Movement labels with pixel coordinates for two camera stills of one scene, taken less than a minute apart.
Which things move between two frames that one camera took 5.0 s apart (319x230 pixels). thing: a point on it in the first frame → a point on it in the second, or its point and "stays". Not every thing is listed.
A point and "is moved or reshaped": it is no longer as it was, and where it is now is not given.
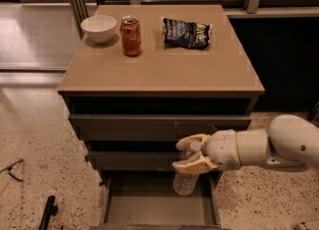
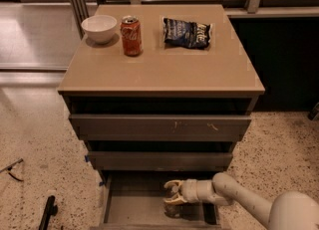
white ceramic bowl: (100, 28) stays
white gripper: (223, 149) → (189, 190)
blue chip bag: (183, 34) stays
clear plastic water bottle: (184, 183) is moved or reshaped
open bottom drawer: (148, 200) stays
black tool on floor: (50, 210) stays
